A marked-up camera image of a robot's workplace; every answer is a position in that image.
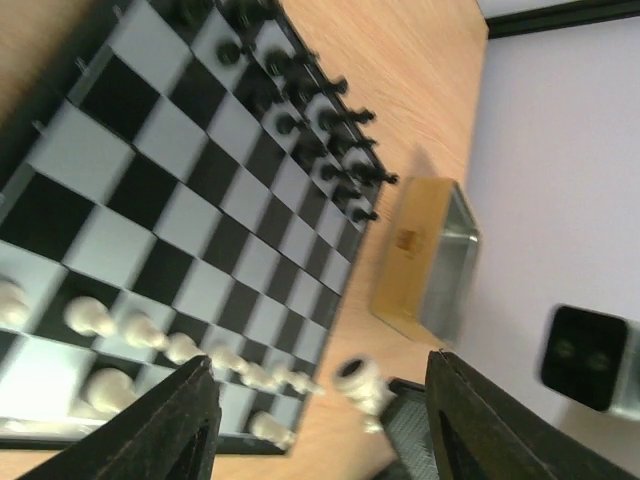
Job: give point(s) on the black white chessboard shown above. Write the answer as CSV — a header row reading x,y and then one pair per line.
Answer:
x,y
189,160

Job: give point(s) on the white pawn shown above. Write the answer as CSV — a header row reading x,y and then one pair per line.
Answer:
x,y
15,309
87,316

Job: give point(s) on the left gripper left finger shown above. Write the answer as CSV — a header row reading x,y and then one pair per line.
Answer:
x,y
170,432

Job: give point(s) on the white pawn on board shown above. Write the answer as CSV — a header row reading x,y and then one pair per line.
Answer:
x,y
15,309

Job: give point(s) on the white chess piece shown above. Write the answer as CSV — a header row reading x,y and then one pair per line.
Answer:
x,y
109,391

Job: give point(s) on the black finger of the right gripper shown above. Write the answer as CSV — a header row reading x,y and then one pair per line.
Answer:
x,y
406,426

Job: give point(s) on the right metal tray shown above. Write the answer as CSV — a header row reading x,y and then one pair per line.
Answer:
x,y
428,263

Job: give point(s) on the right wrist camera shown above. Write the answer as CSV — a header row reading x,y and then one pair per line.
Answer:
x,y
592,358

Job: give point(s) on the eleventh white piece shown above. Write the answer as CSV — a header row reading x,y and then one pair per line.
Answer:
x,y
360,380

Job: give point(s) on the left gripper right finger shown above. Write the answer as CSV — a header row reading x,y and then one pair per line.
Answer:
x,y
481,432

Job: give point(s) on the black metal frame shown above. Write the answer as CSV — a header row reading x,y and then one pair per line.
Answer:
x,y
562,16

